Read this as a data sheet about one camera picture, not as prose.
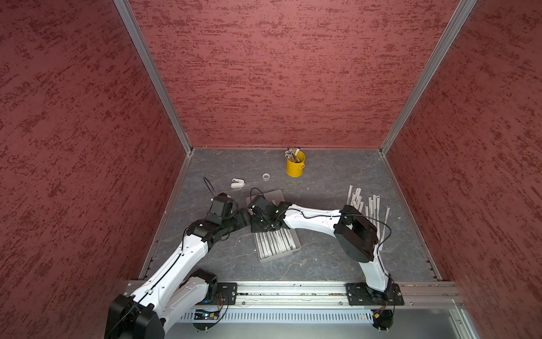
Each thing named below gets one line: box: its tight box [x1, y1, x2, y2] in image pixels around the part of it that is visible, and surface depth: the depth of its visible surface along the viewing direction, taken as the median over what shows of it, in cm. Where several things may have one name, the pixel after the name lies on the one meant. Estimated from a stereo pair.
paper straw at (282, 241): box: [278, 230, 288, 252], surface depth 87 cm
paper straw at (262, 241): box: [259, 232, 266, 259], surface depth 87 cm
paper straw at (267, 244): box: [263, 231, 272, 257], surface depth 87 cm
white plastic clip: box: [230, 177, 245, 188], surface depth 105 cm
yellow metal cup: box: [286, 150, 306, 178], surface depth 105 cm
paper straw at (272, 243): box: [268, 231, 276, 255], surface depth 87 cm
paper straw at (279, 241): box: [275, 230, 283, 253], surface depth 87 cm
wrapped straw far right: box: [378, 206, 391, 252], surface depth 94 cm
